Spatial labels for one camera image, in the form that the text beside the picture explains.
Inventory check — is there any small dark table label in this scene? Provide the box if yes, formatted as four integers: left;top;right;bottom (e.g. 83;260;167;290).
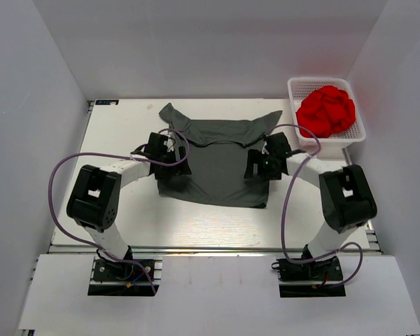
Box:
94;99;119;106

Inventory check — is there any dark grey t shirt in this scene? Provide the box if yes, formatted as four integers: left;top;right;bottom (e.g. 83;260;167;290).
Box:
157;104;282;209

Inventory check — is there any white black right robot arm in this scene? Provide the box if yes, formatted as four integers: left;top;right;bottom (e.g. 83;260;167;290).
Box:
244;133;377;279

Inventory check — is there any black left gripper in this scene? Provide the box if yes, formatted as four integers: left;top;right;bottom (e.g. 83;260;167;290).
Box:
155;146;190;179

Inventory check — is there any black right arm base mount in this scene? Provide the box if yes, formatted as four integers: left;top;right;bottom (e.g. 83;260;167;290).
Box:
271;257;346;298

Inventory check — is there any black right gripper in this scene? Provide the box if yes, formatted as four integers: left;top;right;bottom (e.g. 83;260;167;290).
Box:
244;150;283;181

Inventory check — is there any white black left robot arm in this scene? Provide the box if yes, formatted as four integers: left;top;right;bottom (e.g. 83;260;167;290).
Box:
66;129;191;279

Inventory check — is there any red crumpled t shirt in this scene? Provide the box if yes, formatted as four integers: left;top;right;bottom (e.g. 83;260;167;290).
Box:
296;85;356;139

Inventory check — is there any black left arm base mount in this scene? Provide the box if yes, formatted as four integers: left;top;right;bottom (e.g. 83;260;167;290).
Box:
87;258;162;297

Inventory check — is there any white perforated plastic basket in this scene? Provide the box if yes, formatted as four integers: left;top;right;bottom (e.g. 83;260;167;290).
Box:
288;77;366;151

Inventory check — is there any aluminium front table rail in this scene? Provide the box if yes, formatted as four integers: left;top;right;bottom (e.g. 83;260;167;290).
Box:
48;246;382;258

